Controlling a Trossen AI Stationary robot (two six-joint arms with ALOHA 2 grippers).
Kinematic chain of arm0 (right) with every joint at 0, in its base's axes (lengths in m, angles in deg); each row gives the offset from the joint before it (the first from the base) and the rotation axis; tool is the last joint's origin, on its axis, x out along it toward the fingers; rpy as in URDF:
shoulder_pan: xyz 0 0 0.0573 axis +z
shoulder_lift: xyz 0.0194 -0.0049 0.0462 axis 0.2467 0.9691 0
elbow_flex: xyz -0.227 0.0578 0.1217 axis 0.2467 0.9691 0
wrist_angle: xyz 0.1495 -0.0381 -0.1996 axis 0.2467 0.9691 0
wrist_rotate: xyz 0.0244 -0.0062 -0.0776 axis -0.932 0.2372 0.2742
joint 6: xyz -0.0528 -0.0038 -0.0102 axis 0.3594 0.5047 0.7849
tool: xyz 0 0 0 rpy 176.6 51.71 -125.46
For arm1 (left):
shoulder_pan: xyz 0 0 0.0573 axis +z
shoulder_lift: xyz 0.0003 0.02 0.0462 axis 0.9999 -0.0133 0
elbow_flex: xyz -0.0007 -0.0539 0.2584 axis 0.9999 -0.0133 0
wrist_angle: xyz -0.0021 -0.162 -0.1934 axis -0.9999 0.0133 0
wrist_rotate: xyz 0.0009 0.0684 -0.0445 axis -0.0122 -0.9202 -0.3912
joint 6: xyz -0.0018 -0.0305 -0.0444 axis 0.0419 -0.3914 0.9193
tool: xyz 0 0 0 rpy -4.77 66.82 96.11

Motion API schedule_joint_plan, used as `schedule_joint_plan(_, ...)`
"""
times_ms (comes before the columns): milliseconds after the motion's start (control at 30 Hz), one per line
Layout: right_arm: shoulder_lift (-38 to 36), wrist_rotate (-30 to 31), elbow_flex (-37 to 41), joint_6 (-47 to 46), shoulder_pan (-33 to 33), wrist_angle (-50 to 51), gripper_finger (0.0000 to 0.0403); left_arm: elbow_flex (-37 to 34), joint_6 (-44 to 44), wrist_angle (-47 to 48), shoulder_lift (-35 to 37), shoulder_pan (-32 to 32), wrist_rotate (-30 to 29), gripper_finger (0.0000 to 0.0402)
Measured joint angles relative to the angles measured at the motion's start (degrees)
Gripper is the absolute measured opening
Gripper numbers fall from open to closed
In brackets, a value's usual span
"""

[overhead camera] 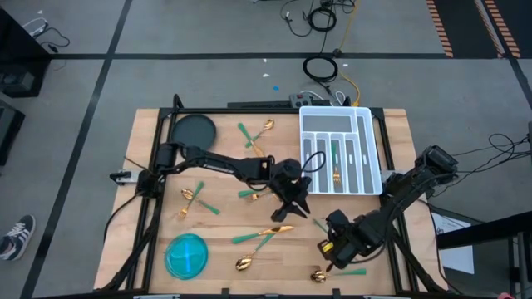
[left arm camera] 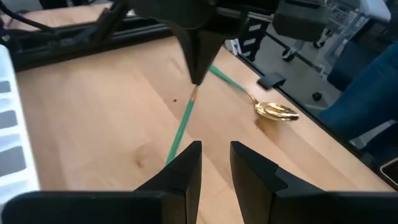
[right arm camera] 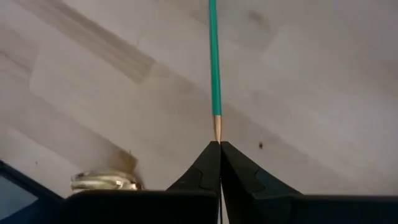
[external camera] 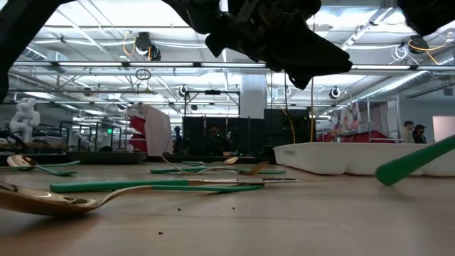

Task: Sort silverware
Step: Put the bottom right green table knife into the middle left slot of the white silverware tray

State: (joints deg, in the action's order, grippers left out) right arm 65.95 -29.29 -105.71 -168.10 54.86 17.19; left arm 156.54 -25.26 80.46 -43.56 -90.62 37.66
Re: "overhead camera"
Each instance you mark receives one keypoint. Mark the white paper sheet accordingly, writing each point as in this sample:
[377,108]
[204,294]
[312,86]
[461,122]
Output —
[457,253]

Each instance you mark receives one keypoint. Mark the black furniture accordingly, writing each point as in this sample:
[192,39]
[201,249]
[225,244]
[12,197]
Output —
[8,133]

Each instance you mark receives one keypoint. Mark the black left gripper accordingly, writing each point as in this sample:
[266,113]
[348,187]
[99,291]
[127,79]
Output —
[289,180]

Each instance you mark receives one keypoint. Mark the black round plate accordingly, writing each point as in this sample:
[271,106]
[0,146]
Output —
[193,132]

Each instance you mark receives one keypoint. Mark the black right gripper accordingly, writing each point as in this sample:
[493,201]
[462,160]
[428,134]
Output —
[343,243]

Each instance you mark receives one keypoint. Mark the white cutlery tray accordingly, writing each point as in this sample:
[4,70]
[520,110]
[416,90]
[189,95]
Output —
[328,123]

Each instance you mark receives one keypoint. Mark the red object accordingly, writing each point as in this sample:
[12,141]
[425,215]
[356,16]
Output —
[505,296]

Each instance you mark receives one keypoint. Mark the black long bar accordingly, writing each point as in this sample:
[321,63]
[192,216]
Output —
[257,104]

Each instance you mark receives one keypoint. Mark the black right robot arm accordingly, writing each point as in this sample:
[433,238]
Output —
[415,182]

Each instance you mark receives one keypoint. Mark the black cabinet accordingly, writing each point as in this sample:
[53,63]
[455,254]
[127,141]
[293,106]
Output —
[16,54]

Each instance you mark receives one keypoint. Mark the grey power strip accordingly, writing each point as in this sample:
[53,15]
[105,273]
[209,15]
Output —
[301,100]

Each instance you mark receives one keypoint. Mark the black aluminium table frame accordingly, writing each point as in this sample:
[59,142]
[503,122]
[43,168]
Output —
[249,111]

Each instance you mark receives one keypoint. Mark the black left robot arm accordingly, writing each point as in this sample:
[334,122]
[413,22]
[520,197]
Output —
[220,164]

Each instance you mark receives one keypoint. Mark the person's shoe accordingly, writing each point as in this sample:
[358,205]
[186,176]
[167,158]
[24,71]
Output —
[16,238]

